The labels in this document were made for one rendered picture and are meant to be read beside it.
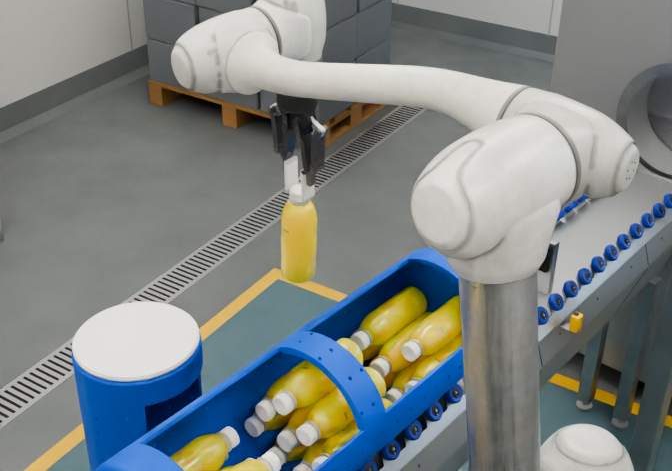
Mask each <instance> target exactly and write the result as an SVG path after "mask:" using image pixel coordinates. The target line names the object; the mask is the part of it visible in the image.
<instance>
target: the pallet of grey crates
mask: <svg viewBox="0 0 672 471"><path fill-rule="evenodd" d="M257 1H258V0H143V7H144V18H145V28H146V37H147V38H148V39H147V46H148V57H149V67H150V78H151V79H150V80H148V83H149V84H148V85H149V96H150V103H153V104H156V105H160V106H165V105H167V104H169V103H171V102H173V101H174V100H176V99H178V98H180V97H182V96H184V95H190V96H193V97H197V98H200V99H204V100H207V101H211V102H214V103H217V104H221V105H222V116H223V125H226V126H230V127H233V128H236V129H237V128H239V127H241V126H242V125H244V124H246V123H247V122H249V121H251V120H252V119H254V118H256V117H257V116H263V117H266V118H270V119H271V117H270V114H269V111H268V107H269V106H271V105H273V104H275V103H276V93H274V92H270V91H266V90H263V89H262V90H261V91H259V92H257V93H255V94H251V95H244V94H240V93H221V92H220V91H218V92H214V93H210V94H204V93H195V92H191V91H189V90H188V89H186V88H185V87H183V86H182V85H181V84H180V83H179V82H178V80H177V78H176V77H175V74H174V72H173V69H172V64H171V54H172V51H173V49H174V45H175V43H176V42H177V41H178V39H179V38H180V37H181V36H182V35H183V34H185V33H186V32H187V31H189V30H190V29H191V28H193V27H195V26H196V25H198V24H200V23H202V22H205V21H207V20H209V19H211V18H214V17H216V16H219V15H222V14H225V13H228V12H231V11H236V10H242V9H245V8H248V7H250V6H252V5H254V4H255V3H256V2H257ZM324 1H325V8H326V37H325V43H324V46H323V49H322V63H350V64H381V65H390V53H391V39H390V32H391V9H392V0H324ZM385 106H386V104H374V103H361V102H349V101H337V100H325V99H318V104H317V106H316V109H315V113H316V116H317V122H318V123H319V124H320V125H321V126H324V125H326V126H327V127H328V129H329V130H328V133H327V135H326V142H325V148H326V147H327V146H329V145H330V144H332V143H333V142H334V141H336V140H337V139H339V138H340V137H342V136H343V135H345V134H346V133H347V132H349V131H350V130H352V129H353V128H355V127H356V126H357V125H359V124H360V123H362V122H363V121H365V120H366V119H368V118H369V117H370V116H372V115H373V114H375V113H376V112H378V111H379V110H380V109H382V108H383V107H385Z"/></svg>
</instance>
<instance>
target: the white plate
mask: <svg viewBox="0 0 672 471"><path fill-rule="evenodd" d="M198 343H199V329H198V326H197V324H196V322H195V320H194V319H193V318H192V317H191V316H190V315H189V314H188V313H186V312H185V311H183V310H181V309H179V308H177V307H175V306H172V305H169V304H165V303H159V302H132V303H126V304H121V305H117V306H114V307H111V308H109V309H106V310H104V311H102V312H100V313H98V314H96V315H95V316H93V317H91V318H90V319H89V320H88V321H86V322H85V323H84V324H83V325H82V326H81V327H80V328H79V330H78V331H77V333H76V335H75V337H74V339H73V343H72V351H73V356H74V358H75V360H76V362H77V364H78V365H79V366H80V367H81V368H82V369H83V370H85V371H86V372H87V373H89V374H91V375H93V376H96V377H98V378H101V379H105V380H109V381H117V382H136V381H143V380H148V379H153V378H156V377H159V376H162V375H165V374H167V373H169V372H171V371H173V370H175V369H176V368H178V367H179V366H181V365H182V364H184V363H185V362H186V361H187V360H188V359H189V358H190V357H191V356H192V355H193V353H194V352H195V350H196V348H197V346H198Z"/></svg>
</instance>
